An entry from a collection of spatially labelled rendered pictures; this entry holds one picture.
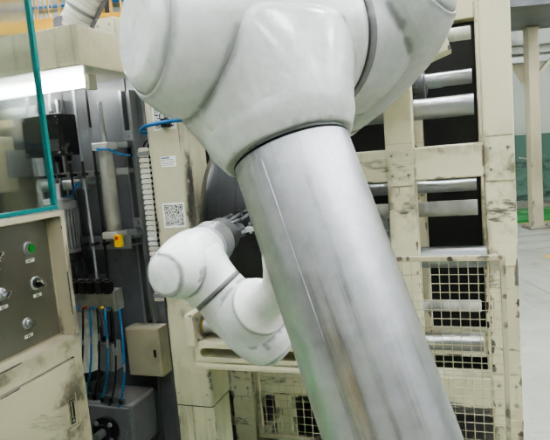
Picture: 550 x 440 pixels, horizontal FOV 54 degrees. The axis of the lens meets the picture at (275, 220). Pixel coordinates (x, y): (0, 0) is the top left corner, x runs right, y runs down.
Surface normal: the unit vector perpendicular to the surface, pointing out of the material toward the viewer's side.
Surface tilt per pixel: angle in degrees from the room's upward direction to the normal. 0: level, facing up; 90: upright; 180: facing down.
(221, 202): 73
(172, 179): 90
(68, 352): 90
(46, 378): 90
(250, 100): 98
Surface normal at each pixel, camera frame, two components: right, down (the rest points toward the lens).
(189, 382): -0.32, 0.14
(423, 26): 0.32, 0.55
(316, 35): 0.56, -0.25
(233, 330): -0.52, 0.41
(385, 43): 0.54, 0.26
